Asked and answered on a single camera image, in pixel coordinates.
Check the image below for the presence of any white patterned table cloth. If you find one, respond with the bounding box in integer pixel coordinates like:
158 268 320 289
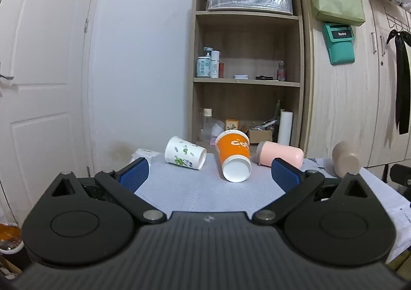
130 150 411 265

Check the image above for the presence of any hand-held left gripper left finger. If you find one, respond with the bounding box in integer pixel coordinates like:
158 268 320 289
48 158 167 224

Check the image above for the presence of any brown cardboard box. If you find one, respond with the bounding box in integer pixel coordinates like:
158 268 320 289
248 129 273 144

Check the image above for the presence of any teal and white pump bottle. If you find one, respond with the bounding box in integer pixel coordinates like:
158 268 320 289
196 47 212 79

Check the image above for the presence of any white cup with green print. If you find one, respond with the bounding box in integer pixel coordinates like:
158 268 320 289
165 136 207 170

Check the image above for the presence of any orange bowl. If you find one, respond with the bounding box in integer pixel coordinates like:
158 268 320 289
0 222 24 255

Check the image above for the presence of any light wooden wardrobe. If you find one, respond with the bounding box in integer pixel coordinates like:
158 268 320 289
303 0 411 169

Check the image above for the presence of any black chair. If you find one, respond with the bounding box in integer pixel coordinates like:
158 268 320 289
382 164 411 196

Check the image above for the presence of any white tube bottle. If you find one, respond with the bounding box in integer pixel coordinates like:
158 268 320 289
210 50 220 79

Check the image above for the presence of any green cloth bag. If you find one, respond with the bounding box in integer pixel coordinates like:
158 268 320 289
309 0 366 26

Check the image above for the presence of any pink cup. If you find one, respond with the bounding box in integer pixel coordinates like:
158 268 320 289
256 141 304 169

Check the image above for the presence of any wooden shelf unit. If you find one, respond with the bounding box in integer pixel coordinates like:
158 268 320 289
188 0 313 157

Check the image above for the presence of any black ribbon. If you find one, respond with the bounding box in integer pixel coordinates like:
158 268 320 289
386 29 411 135

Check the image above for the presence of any orange paper cup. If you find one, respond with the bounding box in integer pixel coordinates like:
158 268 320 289
214 130 252 183

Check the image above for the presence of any white paper roll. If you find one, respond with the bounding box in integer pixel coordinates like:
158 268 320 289
277 111 294 147

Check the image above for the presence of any clear bottle with beige cap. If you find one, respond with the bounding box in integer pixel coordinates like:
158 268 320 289
202 108 213 141

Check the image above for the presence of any beige cup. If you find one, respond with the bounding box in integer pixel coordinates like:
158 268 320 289
332 141 362 179

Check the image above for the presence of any white tissue pack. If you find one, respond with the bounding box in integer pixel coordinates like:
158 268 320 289
130 148 161 164

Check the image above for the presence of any white door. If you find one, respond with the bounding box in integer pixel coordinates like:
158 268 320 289
0 0 106 223

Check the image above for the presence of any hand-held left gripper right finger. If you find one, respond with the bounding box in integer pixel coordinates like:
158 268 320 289
252 158 375 224

